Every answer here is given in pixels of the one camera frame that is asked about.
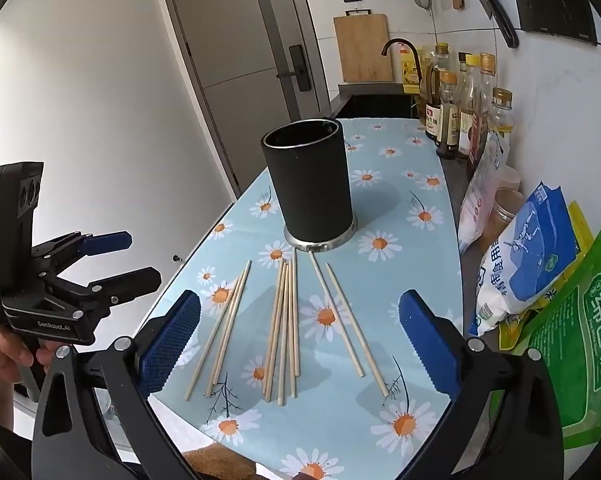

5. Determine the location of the black door lock handle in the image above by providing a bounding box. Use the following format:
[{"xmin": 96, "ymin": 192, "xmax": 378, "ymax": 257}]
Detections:
[{"xmin": 276, "ymin": 44, "xmax": 312, "ymax": 93}]

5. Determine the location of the brown fuzzy object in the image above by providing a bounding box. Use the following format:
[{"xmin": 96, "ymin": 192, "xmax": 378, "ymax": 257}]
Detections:
[{"xmin": 180, "ymin": 442, "xmax": 258, "ymax": 480}]

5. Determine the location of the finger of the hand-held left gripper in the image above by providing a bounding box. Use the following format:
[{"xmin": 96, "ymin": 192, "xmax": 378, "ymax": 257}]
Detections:
[
  {"xmin": 40, "ymin": 267, "xmax": 162, "ymax": 311},
  {"xmin": 30, "ymin": 231, "xmax": 132, "ymax": 271}
]

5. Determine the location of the green sugar bag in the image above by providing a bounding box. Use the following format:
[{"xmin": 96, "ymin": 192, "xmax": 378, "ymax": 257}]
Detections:
[{"xmin": 527, "ymin": 205, "xmax": 601, "ymax": 453}]

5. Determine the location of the dark kitchen sink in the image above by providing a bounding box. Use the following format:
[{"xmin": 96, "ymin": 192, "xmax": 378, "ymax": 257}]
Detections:
[{"xmin": 337, "ymin": 92, "xmax": 421, "ymax": 120}]

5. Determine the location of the white and pink bag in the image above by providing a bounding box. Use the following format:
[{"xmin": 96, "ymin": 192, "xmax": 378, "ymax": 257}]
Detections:
[{"xmin": 457, "ymin": 130, "xmax": 511, "ymax": 256}]

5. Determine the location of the blue and white salt bag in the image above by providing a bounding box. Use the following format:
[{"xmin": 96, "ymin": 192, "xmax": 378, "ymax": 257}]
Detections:
[{"xmin": 467, "ymin": 182, "xmax": 581, "ymax": 338}]

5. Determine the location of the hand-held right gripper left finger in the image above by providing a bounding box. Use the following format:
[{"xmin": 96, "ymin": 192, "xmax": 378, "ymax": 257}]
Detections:
[{"xmin": 30, "ymin": 290, "xmax": 204, "ymax": 480}]

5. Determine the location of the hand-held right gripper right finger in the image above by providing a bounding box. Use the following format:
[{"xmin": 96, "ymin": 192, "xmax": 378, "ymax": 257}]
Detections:
[{"xmin": 399, "ymin": 290, "xmax": 571, "ymax": 480}]

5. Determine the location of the black curved faucet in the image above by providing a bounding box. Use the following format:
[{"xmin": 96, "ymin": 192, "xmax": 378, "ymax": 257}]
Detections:
[{"xmin": 381, "ymin": 38, "xmax": 423, "ymax": 96}]

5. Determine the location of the black cylindrical utensil holder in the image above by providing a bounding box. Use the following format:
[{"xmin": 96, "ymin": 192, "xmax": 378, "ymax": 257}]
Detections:
[{"xmin": 260, "ymin": 116, "xmax": 357, "ymax": 252}]

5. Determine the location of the yellow plastic bag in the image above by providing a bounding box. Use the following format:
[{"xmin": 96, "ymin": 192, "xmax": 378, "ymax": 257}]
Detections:
[{"xmin": 497, "ymin": 200, "xmax": 596, "ymax": 351}]

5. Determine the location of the person's left hand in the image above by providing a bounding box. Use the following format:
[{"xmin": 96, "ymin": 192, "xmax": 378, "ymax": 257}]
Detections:
[{"xmin": 0, "ymin": 331, "xmax": 60, "ymax": 391}]

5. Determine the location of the row of condiment bottles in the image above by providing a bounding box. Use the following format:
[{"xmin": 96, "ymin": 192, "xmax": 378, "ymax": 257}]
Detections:
[{"xmin": 423, "ymin": 42, "xmax": 516, "ymax": 171}]

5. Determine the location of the yellow oil jug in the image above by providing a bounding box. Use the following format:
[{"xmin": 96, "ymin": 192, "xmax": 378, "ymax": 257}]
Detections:
[{"xmin": 399, "ymin": 42, "xmax": 427, "ymax": 95}]

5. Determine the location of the grey door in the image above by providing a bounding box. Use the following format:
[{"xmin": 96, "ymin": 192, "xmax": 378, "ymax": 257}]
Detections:
[{"xmin": 158, "ymin": 0, "xmax": 331, "ymax": 201}]

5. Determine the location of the kitchen knife with black handle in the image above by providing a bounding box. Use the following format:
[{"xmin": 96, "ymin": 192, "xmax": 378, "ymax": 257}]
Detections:
[{"xmin": 457, "ymin": 0, "xmax": 520, "ymax": 49}]

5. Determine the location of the wooden cutting board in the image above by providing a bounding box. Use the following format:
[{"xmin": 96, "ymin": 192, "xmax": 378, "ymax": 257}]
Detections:
[{"xmin": 333, "ymin": 9, "xmax": 394, "ymax": 83}]

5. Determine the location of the row of wooden chopsticks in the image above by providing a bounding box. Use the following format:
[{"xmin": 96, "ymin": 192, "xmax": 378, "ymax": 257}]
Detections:
[{"xmin": 184, "ymin": 251, "xmax": 388, "ymax": 406}]

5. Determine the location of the blue daisy print tablecloth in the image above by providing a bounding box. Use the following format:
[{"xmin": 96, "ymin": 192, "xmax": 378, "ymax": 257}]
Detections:
[{"xmin": 145, "ymin": 116, "xmax": 481, "ymax": 480}]

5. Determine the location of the clear jar with brown contents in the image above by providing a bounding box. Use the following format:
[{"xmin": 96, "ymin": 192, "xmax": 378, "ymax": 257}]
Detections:
[{"xmin": 480, "ymin": 187, "xmax": 526, "ymax": 246}]

